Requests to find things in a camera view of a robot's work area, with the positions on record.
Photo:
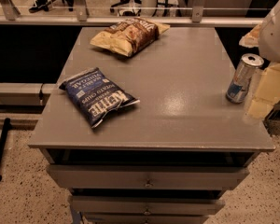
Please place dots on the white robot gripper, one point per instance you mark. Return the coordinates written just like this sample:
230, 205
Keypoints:
275, 37

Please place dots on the silver blue redbull can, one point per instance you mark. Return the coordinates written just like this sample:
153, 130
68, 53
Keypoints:
246, 68

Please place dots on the brown chip bag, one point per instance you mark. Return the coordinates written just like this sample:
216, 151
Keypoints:
130, 36

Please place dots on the blue kettle chip bag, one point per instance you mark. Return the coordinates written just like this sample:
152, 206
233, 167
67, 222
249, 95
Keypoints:
95, 95

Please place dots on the grey drawer cabinet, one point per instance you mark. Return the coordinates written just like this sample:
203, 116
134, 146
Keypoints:
183, 117

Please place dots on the black office chair base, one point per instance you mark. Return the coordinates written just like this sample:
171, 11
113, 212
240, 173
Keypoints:
131, 8

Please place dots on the middle grey drawer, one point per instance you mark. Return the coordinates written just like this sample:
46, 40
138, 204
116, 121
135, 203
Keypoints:
145, 206

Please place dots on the grey drawer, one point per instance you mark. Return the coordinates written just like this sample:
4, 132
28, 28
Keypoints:
135, 219
147, 177
145, 206

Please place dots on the black sneaker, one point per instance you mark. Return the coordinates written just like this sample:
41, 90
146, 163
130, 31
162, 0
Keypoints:
39, 5

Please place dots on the bottom grey drawer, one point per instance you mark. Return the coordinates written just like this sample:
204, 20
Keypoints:
135, 219

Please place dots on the top grey drawer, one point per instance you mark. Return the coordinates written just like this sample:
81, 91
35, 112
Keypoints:
147, 177

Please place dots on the black metal stand leg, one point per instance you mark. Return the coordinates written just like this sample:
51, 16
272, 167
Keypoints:
0, 150

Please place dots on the metal railing frame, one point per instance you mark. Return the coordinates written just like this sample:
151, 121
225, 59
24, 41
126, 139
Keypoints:
11, 14

